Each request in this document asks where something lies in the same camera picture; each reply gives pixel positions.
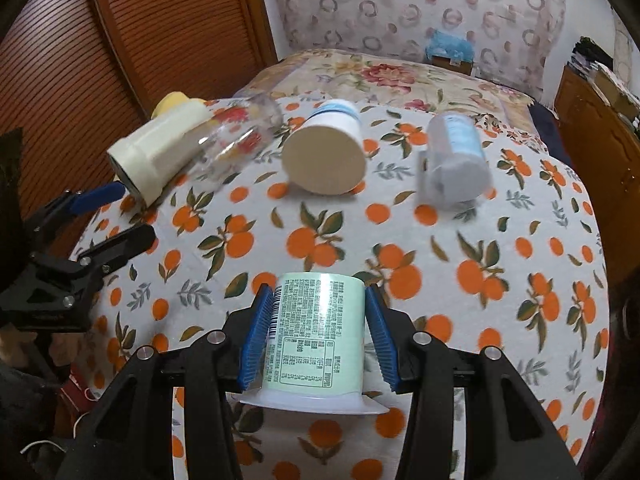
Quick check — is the wooden louvered wardrobe door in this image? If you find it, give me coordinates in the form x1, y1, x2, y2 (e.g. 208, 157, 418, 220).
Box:
1, 0, 277, 216

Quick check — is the cream cylindrical cup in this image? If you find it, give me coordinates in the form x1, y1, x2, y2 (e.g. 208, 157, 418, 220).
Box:
106, 91, 213, 206

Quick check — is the green labelled yogurt cup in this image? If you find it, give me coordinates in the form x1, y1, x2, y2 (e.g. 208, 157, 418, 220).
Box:
241, 272, 388, 415

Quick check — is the circle pattern curtain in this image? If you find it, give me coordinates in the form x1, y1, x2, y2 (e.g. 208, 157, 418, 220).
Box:
277, 0, 566, 98

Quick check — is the clear glass with red print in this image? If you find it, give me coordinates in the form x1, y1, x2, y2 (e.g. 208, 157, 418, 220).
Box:
189, 93, 283, 192

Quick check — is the floral bed cover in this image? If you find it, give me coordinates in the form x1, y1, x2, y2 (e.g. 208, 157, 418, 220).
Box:
236, 49, 534, 132

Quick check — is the wooden side cabinet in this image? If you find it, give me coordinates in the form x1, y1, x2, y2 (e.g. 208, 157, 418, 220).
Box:
554, 66, 639, 284

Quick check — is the translucent plastic bottle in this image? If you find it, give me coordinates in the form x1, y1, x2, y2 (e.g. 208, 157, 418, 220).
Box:
421, 112, 492, 209

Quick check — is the orange print tablecloth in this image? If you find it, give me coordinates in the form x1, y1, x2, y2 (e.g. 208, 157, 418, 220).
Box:
77, 103, 608, 457

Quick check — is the white tub with blue band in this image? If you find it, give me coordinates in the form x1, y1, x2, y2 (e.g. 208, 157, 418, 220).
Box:
281, 99, 367, 195

